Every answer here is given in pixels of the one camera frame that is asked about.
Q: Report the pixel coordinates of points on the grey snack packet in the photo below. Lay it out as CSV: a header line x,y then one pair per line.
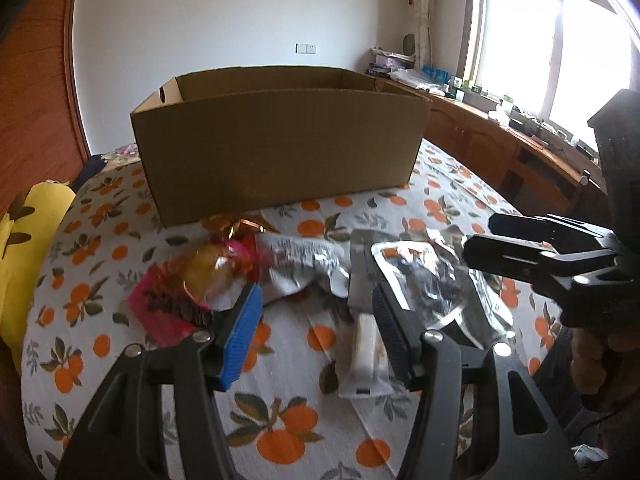
x,y
361,270

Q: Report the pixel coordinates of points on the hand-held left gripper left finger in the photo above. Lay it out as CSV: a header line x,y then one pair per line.
x,y
242,335

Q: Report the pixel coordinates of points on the white wall switch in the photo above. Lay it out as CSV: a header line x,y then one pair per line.
x,y
305,48

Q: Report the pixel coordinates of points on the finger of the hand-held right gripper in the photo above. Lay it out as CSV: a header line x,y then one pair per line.
x,y
505,257
540,230

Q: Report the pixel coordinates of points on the row of small desk things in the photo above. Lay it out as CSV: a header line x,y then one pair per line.
x,y
520,117

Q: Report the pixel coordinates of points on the floral blanket with navy edge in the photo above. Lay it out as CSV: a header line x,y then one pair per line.
x,y
122,152

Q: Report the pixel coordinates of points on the yellow plush toy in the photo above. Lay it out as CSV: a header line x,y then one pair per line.
x,y
25,260

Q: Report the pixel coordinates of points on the orange fruit print sheet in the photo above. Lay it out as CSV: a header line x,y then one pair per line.
x,y
295,360

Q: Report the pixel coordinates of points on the shiny plastic snack packet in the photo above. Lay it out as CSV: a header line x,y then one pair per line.
x,y
440,285

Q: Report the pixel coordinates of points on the pink snack packet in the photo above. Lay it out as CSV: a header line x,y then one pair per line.
x,y
160,310

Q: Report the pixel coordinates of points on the wooden wardrobe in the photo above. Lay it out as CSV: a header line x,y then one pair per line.
x,y
35,85

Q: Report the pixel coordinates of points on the wooden cabinet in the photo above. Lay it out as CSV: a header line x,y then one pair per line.
x,y
480,135

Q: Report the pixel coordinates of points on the round grey disc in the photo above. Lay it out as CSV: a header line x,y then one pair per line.
x,y
409,45

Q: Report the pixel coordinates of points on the window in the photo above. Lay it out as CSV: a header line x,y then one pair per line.
x,y
525,35

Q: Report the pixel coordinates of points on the white snack packet red edge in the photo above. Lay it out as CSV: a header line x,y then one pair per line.
x,y
300,265

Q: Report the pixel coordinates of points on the stack of books and boxes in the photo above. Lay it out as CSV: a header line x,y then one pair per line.
x,y
387,62

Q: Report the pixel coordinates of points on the white wafer snack packet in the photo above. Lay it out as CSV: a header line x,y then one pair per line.
x,y
362,355

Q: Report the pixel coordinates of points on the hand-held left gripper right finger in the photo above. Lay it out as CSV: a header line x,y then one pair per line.
x,y
392,335

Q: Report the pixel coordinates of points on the person's right hand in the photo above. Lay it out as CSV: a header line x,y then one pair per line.
x,y
595,365

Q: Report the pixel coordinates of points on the brown cardboard box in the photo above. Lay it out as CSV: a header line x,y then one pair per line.
x,y
275,150

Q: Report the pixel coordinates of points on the blue box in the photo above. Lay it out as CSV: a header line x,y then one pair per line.
x,y
434,74

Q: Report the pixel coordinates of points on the clear plastic bags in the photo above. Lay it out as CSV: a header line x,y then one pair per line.
x,y
412,80

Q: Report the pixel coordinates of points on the floral curtain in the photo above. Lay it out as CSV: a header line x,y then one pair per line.
x,y
425,10

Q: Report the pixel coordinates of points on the amber candy with pink wrapper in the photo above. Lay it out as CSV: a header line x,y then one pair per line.
x,y
207,272

